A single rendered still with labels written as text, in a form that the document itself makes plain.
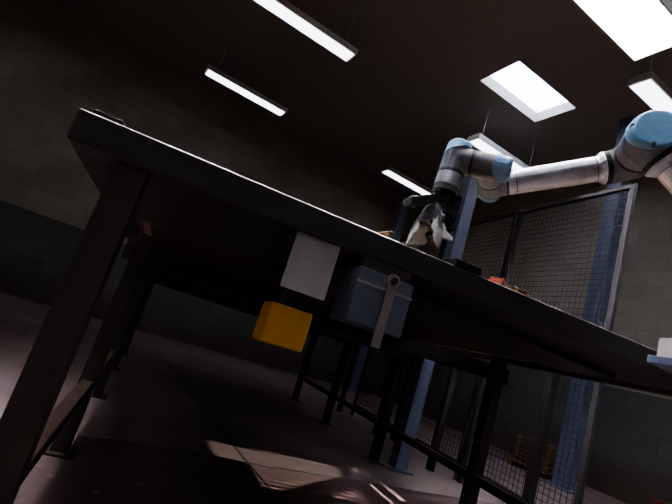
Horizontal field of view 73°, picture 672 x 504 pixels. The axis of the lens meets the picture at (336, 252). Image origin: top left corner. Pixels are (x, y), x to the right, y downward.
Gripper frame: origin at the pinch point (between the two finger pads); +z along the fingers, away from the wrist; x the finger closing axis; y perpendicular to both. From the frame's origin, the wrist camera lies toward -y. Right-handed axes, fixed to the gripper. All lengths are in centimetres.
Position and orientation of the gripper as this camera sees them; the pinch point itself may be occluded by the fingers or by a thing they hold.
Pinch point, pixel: (418, 249)
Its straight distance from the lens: 126.0
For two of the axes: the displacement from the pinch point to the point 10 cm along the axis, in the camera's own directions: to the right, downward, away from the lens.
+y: 8.4, 4.1, 3.6
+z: -3.5, 9.1, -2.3
